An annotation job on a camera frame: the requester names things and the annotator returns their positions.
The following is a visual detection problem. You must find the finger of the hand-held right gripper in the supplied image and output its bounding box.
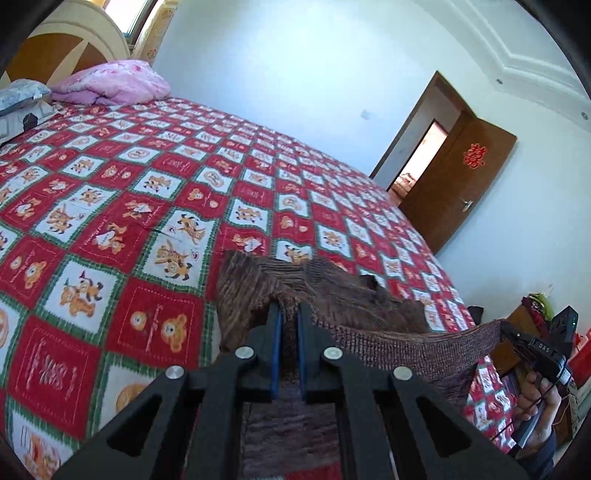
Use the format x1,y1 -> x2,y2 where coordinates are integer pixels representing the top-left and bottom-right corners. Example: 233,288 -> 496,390
500,322 -> 527,357

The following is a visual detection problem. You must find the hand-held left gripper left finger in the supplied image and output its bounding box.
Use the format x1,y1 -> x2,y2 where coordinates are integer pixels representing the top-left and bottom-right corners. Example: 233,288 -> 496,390
55,302 -> 283,480

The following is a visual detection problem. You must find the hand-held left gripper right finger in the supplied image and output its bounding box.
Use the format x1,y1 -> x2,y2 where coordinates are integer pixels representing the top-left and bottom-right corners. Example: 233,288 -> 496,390
295,302 -> 529,480

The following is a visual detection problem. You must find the brown knitted sun-print sweater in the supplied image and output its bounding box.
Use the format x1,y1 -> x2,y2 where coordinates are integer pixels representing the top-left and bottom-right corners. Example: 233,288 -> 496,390
215,249 -> 506,480

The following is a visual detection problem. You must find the person's right forearm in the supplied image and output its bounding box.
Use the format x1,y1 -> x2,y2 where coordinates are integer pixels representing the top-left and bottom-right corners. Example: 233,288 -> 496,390
517,427 -> 557,480

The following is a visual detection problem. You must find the person's right hand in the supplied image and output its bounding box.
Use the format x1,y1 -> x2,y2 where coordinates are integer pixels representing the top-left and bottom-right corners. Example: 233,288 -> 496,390
514,370 -> 563,459

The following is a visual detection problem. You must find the wooden cabinet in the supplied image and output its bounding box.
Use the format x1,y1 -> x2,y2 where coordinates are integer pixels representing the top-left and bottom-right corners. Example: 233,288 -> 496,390
489,305 -> 573,444

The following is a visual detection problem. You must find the dark red cloth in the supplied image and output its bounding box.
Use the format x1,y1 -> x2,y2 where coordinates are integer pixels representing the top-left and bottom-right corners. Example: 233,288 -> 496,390
524,300 -> 555,326

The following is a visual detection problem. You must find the brown wooden door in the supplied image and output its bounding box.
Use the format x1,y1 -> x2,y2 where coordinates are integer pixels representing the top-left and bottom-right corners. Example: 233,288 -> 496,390
402,117 -> 517,254

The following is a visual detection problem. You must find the red paper door decoration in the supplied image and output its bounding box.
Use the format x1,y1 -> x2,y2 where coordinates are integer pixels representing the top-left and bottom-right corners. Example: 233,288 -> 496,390
463,143 -> 489,171

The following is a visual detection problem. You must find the red cartoon checkered bedspread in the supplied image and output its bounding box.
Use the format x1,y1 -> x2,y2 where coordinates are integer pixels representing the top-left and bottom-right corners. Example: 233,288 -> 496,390
0,97 -> 518,480

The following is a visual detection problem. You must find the pink quilt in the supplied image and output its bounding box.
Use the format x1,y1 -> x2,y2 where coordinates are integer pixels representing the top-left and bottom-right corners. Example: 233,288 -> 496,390
50,60 -> 171,107

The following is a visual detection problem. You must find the narrow yellow curtain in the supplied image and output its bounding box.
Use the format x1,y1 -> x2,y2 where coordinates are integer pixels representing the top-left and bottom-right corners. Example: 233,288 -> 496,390
134,0 -> 178,70

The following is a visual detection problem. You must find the white pillow with dark print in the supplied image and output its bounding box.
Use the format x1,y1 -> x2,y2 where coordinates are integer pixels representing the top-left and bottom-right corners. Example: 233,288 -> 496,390
0,99 -> 56,146

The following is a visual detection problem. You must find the window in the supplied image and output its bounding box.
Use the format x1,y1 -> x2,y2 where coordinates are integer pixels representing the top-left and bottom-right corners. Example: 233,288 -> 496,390
104,0 -> 158,44

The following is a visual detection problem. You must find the grey floral pillow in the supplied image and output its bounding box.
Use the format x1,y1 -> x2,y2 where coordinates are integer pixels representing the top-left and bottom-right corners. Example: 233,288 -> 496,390
0,79 -> 51,116

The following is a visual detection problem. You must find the cream and wood headboard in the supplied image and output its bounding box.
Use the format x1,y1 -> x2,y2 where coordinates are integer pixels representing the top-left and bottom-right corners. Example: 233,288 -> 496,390
4,0 -> 132,86

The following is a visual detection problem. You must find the brown door frame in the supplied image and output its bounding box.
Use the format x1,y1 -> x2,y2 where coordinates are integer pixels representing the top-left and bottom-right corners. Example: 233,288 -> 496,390
369,71 -> 476,195

